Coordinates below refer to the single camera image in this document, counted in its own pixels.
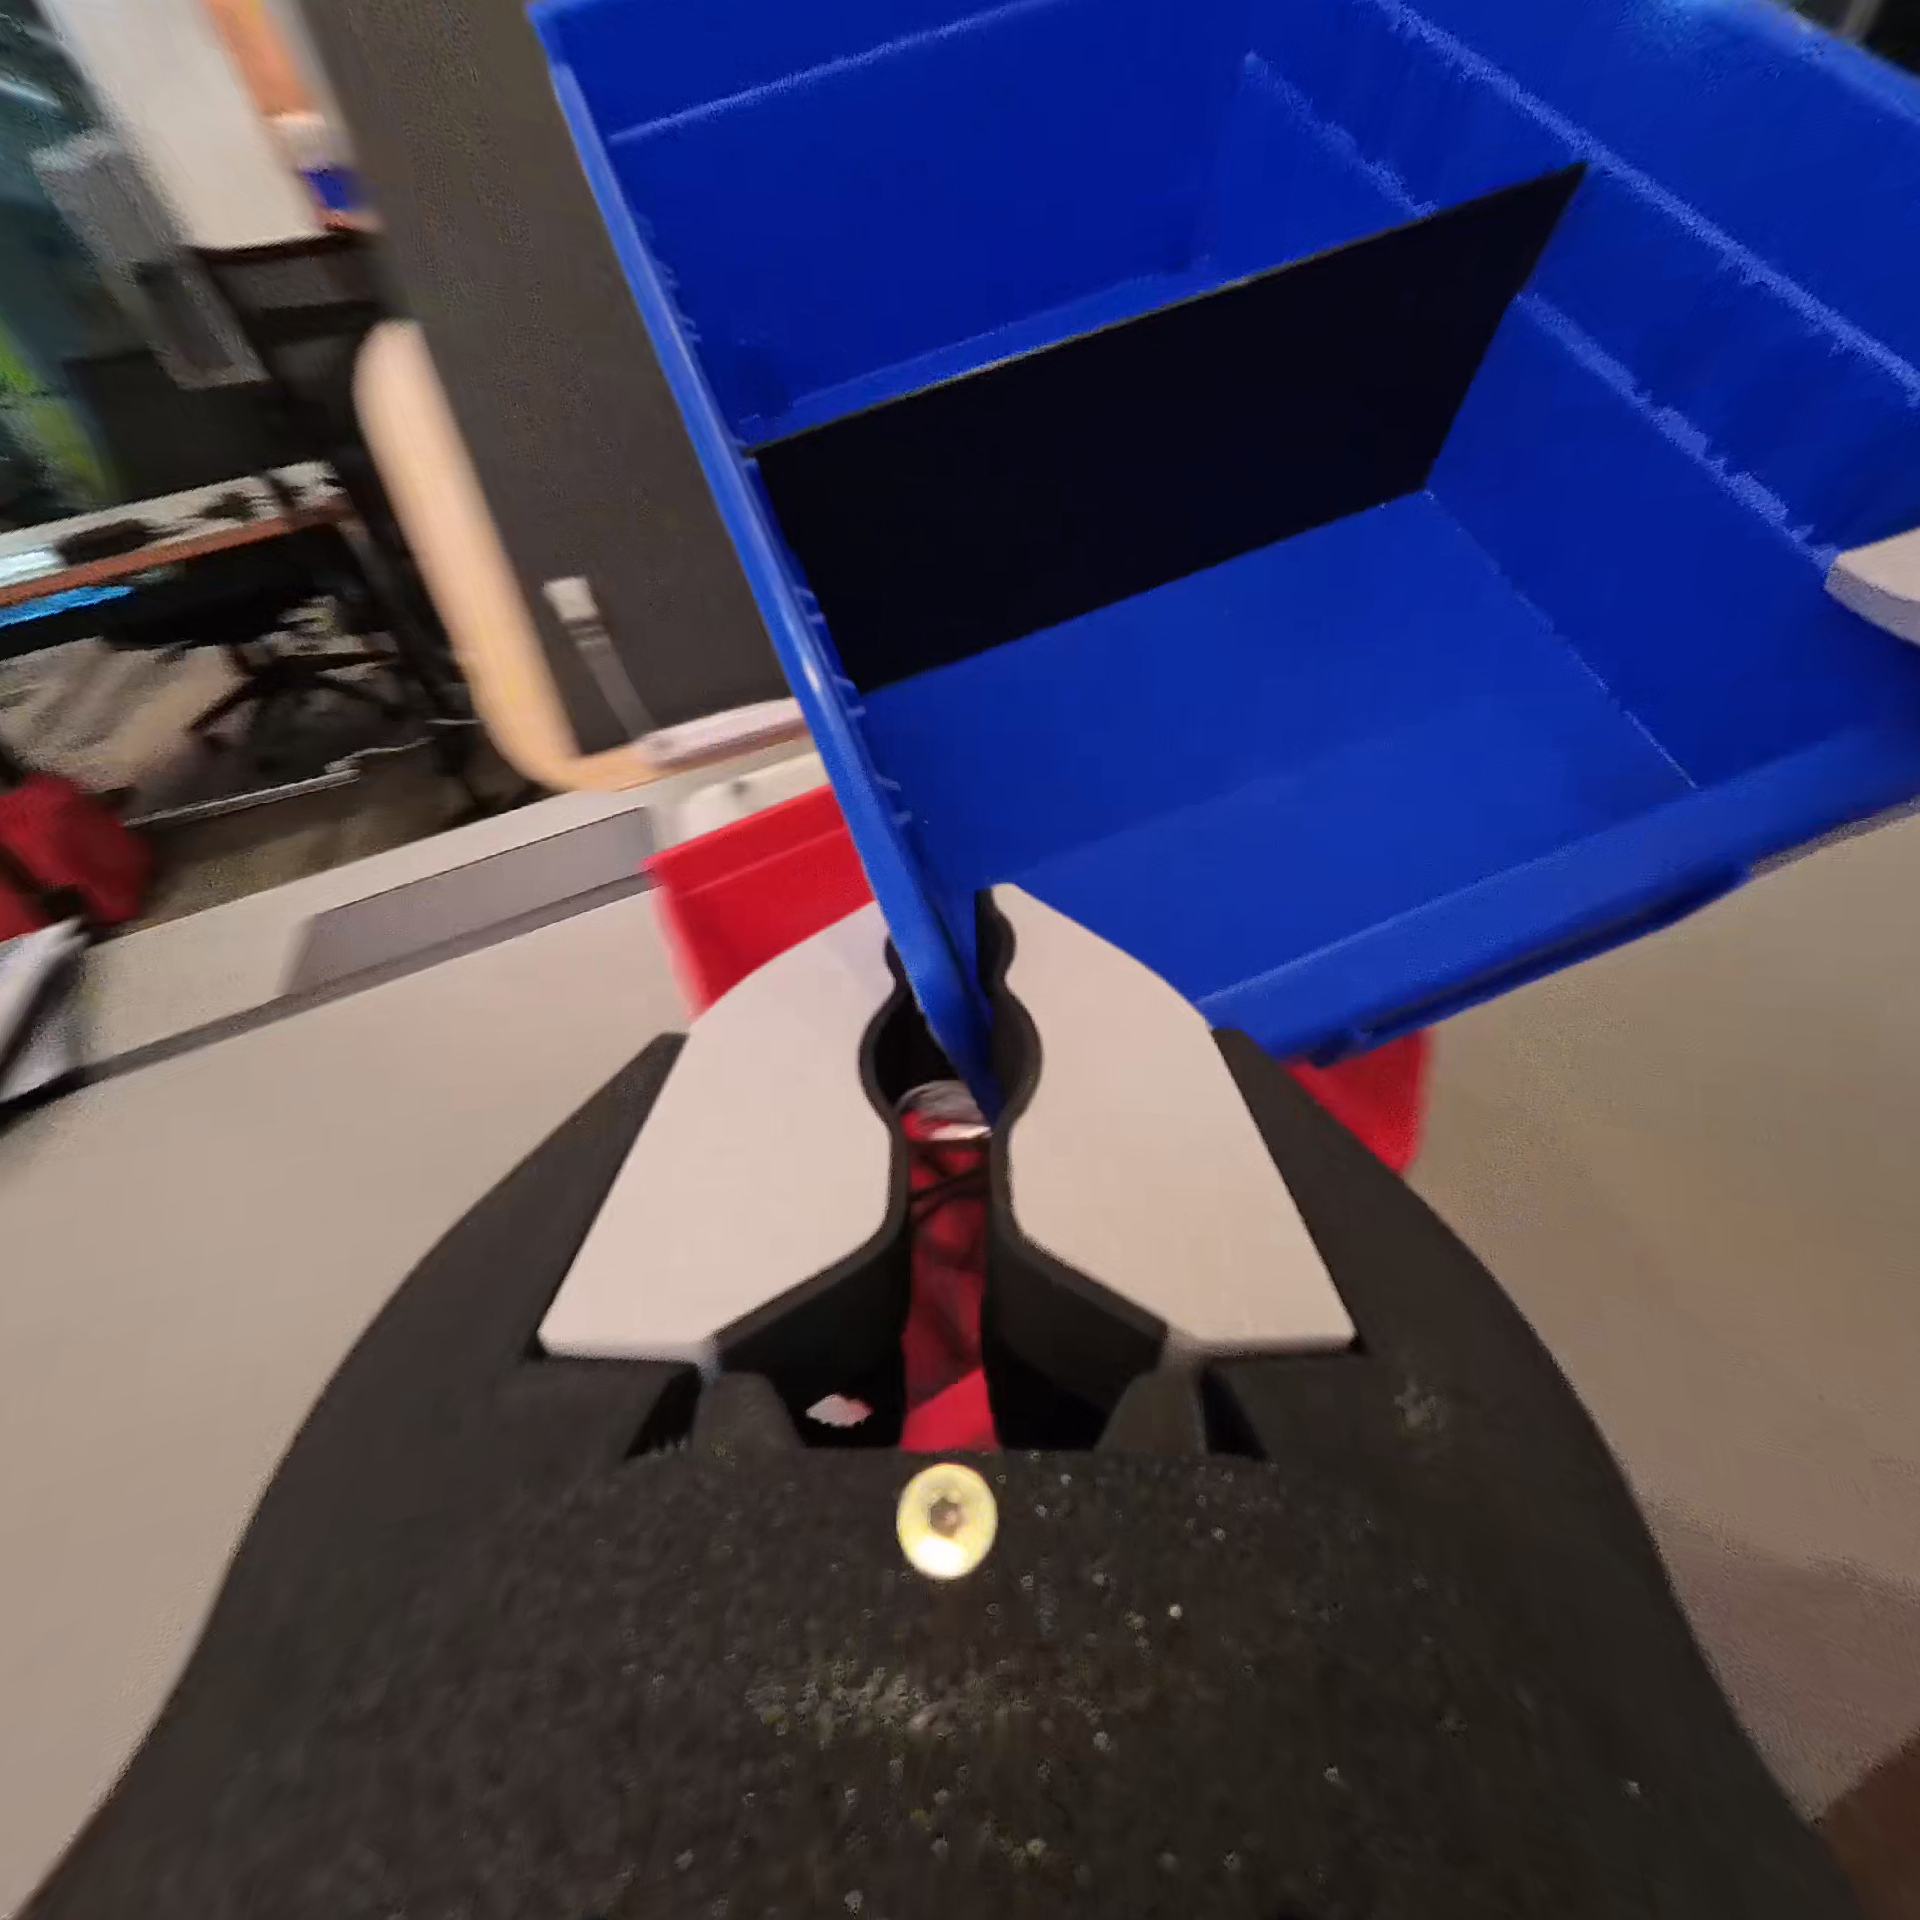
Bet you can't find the red floor bag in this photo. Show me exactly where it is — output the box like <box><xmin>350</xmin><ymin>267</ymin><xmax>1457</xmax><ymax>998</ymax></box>
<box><xmin>0</xmin><ymin>775</ymin><xmax>158</xmax><ymax>936</ymax></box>

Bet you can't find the blue plastic bin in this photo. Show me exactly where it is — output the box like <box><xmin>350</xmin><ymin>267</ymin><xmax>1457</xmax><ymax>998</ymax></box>
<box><xmin>525</xmin><ymin>0</ymin><xmax>1920</xmax><ymax>1120</ymax></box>

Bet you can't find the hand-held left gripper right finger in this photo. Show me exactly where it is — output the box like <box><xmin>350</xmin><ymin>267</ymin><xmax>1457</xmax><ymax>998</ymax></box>
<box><xmin>977</xmin><ymin>879</ymin><xmax>1357</xmax><ymax>1406</ymax></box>

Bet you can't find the grey pouch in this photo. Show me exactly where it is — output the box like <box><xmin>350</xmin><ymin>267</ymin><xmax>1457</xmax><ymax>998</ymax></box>
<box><xmin>0</xmin><ymin>917</ymin><xmax>91</xmax><ymax>1106</ymax></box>

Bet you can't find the grey desk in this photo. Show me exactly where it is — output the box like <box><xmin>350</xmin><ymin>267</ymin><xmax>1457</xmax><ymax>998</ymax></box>
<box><xmin>0</xmin><ymin>720</ymin><xmax>1920</xmax><ymax>1862</ymax></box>

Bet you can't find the red plastic bin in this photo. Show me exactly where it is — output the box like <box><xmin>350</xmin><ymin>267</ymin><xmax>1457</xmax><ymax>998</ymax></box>
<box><xmin>649</xmin><ymin>781</ymin><xmax>1435</xmax><ymax>1455</ymax></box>

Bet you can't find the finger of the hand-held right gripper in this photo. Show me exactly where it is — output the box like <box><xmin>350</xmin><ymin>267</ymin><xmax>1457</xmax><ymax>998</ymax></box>
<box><xmin>1823</xmin><ymin>526</ymin><xmax>1920</xmax><ymax>647</ymax></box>

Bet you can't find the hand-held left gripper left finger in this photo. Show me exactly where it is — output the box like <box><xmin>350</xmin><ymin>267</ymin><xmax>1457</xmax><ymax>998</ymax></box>
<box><xmin>542</xmin><ymin>901</ymin><xmax>925</xmax><ymax>1406</ymax></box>

